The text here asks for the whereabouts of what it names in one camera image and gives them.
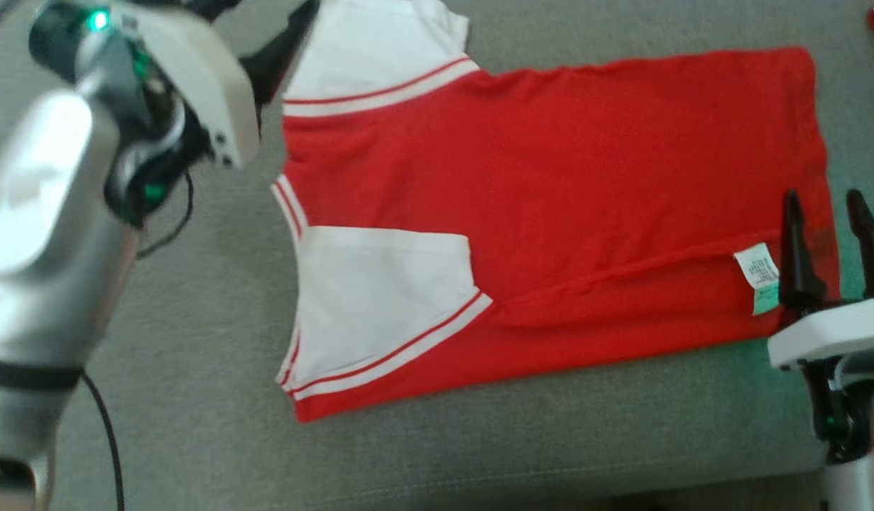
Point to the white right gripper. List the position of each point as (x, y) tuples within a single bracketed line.
[(834, 333)]

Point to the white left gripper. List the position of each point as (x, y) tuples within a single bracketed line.
[(195, 71)]

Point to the red and white shirt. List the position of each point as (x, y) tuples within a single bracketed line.
[(586, 177)]

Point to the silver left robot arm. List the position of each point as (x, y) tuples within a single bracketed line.
[(46, 270)]

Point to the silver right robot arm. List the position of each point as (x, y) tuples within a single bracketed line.
[(855, 426)]

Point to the large grey sofa seat cushion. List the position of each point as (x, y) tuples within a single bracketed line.
[(195, 440)]

